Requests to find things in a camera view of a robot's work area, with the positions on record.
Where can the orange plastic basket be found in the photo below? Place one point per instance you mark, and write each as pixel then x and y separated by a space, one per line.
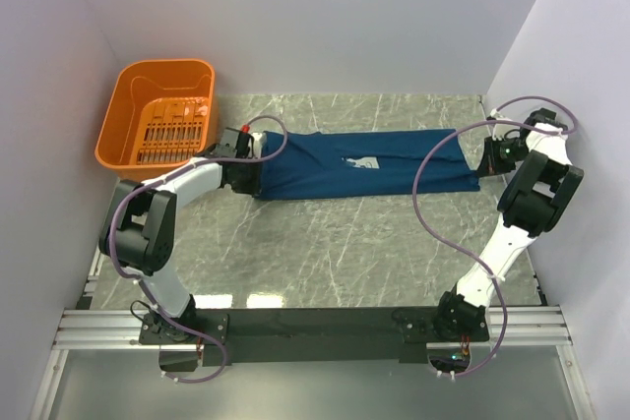
pixel 160 114

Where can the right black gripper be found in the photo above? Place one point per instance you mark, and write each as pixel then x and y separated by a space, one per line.
pixel 490 165

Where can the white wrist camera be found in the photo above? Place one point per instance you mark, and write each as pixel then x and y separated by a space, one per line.
pixel 255 141
pixel 499 124

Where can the blue mickey mouse t-shirt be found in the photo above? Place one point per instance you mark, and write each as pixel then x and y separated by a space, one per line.
pixel 345 165

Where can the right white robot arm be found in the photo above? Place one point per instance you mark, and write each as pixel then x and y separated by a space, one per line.
pixel 543 184

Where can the aluminium frame rail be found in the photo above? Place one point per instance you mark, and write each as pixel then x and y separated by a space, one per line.
pixel 235 252

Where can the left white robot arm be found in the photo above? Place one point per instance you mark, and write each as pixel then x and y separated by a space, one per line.
pixel 138 231

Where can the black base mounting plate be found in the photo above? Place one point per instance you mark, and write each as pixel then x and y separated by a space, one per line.
pixel 246 336

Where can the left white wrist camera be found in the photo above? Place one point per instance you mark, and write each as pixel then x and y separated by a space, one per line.
pixel 255 141

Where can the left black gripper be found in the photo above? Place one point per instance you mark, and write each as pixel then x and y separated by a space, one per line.
pixel 254 187

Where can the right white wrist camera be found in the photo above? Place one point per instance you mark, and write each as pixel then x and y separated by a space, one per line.
pixel 499 124

